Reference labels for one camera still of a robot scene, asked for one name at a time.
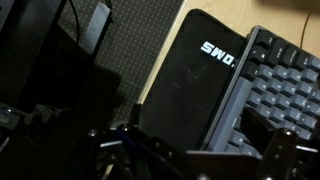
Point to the grey metal bar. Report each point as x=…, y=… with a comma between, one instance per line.
x=95, y=28

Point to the dark grey mechanical keyboard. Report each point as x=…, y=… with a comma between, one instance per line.
x=283, y=86

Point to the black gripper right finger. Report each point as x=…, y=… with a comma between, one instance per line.
x=266, y=143

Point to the black monitor stand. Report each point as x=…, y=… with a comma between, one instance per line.
x=33, y=50

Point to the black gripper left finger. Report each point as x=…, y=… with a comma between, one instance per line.
x=143, y=153

